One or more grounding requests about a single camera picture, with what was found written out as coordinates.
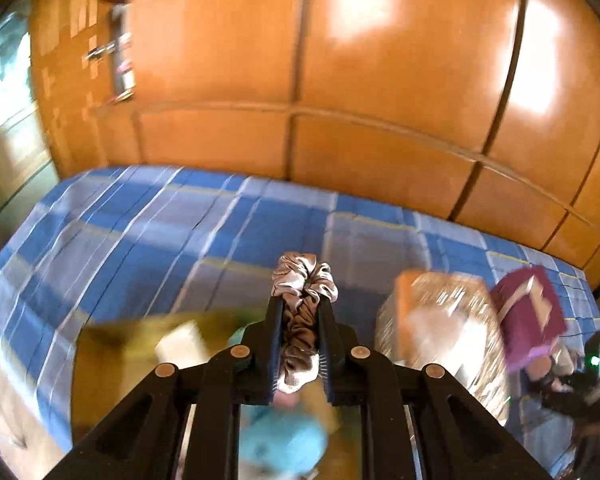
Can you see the purple box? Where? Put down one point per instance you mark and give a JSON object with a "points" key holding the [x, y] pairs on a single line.
{"points": [[527, 317]]}

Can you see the clear plastic wrapped package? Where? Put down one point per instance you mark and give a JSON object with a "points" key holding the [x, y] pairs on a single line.
{"points": [[440, 320]]}

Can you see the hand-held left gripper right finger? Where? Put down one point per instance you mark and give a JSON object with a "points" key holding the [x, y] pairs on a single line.
{"points": [[325, 350]]}

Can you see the teal cloth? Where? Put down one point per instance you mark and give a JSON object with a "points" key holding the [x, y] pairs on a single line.
{"points": [[285, 440]]}

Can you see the blue plaid bed sheet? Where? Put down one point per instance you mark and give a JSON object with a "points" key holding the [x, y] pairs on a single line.
{"points": [[155, 240]]}

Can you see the wooden wardrobe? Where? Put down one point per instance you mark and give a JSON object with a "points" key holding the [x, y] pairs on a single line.
{"points": [[330, 85]]}

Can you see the yellow cardboard box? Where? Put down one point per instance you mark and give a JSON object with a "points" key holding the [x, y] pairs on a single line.
{"points": [[105, 360]]}

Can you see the taupe satin scrunchie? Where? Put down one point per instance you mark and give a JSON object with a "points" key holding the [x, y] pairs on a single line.
{"points": [[300, 280]]}

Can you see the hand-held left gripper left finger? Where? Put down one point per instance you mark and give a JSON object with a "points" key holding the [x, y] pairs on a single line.
{"points": [[276, 350]]}

